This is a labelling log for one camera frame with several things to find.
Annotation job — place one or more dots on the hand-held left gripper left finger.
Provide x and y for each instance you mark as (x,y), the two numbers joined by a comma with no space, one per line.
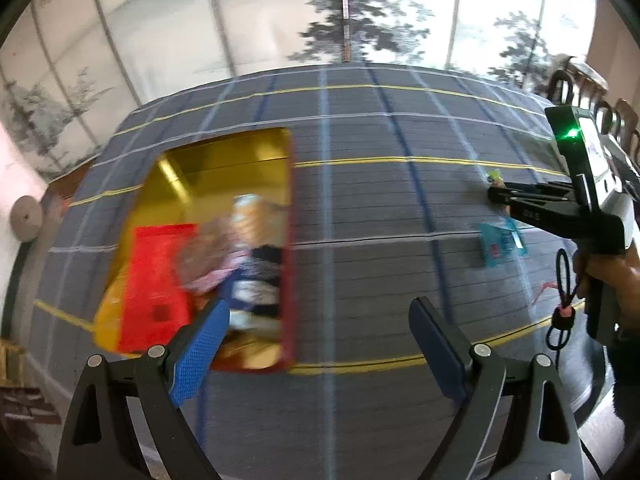
(197,355)

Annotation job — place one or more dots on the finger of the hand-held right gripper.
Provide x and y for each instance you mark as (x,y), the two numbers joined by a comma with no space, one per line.
(540,190)
(560,220)

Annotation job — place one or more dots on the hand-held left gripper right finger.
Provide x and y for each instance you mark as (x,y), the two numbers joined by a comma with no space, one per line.
(437,355)

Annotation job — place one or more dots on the small green candy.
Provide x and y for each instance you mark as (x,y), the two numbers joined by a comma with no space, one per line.
(495,176)

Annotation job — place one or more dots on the teal candy packet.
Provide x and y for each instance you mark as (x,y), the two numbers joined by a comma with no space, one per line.
(495,245)

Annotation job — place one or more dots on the red snack packet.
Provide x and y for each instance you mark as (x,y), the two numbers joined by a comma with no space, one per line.
(155,280)

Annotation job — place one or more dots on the clear packet of orange snacks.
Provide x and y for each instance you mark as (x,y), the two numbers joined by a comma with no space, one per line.
(207,255)

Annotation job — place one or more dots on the navy and white snack packet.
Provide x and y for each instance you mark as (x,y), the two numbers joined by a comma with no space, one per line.
(255,270)

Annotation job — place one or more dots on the red tin box gold inside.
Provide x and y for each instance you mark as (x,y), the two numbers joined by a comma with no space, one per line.
(215,170)

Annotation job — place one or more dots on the person's right hand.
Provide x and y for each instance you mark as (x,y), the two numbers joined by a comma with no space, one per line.
(627,280)

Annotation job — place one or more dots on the dark wooden chair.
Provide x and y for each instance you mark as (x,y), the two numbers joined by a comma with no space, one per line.
(560,82)
(622,115)

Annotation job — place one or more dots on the blue plaid tablecloth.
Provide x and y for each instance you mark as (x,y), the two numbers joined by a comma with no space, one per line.
(360,240)

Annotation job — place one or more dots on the brown wooden furniture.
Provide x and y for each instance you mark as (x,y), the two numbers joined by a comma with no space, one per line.
(25,390)

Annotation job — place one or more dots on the brown wooden bench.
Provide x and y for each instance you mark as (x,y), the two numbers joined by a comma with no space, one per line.
(65,187)

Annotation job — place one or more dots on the round grey wall disc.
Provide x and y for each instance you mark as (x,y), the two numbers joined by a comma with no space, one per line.
(26,217)

